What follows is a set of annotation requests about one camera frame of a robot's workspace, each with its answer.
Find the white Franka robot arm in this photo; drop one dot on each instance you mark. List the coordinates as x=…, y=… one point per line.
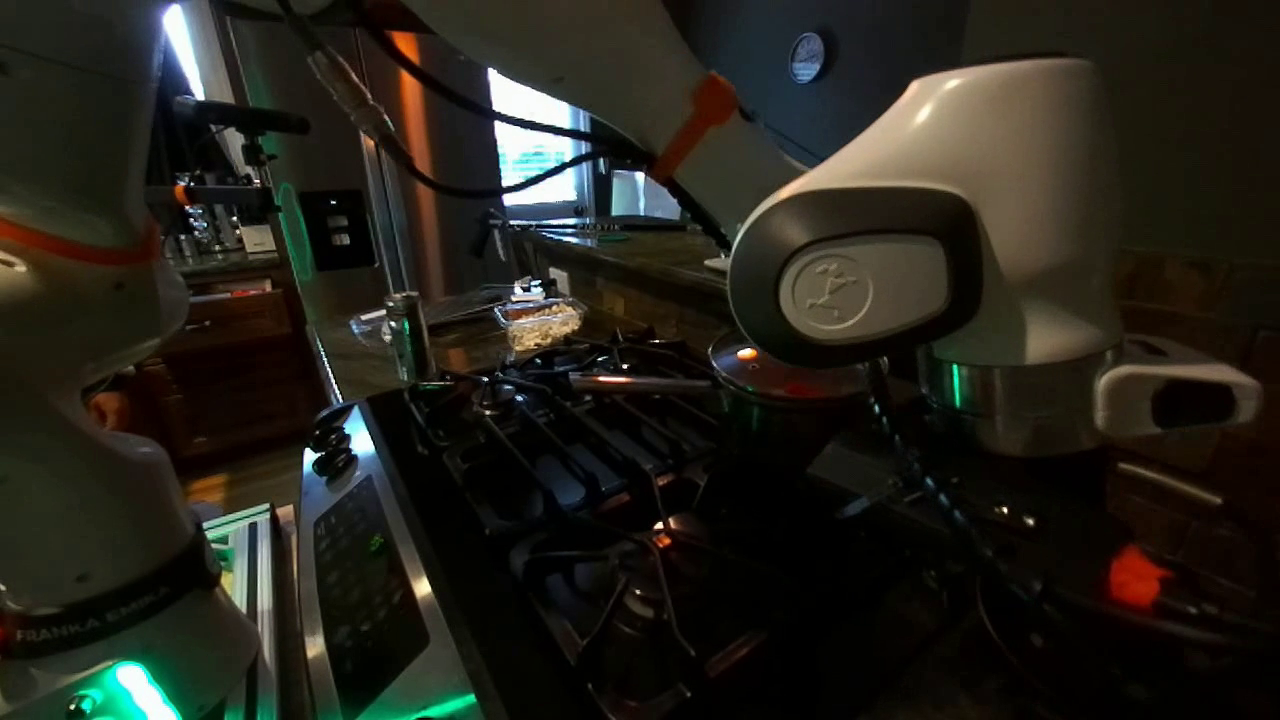
x=1014, y=203

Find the window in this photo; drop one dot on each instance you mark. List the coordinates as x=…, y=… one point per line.
x=540, y=141

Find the brown wooden cabinet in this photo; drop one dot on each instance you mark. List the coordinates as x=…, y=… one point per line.
x=232, y=367

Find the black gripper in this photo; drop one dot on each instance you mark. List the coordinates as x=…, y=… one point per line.
x=1021, y=523

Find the dark wall switch plate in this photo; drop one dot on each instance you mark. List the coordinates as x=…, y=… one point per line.
x=339, y=229

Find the clear drinking glass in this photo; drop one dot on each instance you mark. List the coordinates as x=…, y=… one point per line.
x=414, y=334

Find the steel oven control panel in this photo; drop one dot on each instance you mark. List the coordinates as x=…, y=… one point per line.
x=367, y=574

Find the clear plastic bag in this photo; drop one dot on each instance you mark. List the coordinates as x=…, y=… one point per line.
x=540, y=317

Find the black rod with orange mark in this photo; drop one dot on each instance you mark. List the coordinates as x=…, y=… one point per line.
x=1137, y=583

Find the black stove knob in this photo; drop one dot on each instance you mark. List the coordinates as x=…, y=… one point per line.
x=332, y=446

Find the small steel pot with lid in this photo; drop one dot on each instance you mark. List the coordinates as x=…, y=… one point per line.
x=783, y=387

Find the black gas stove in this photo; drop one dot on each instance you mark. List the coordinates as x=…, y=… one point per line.
x=624, y=533

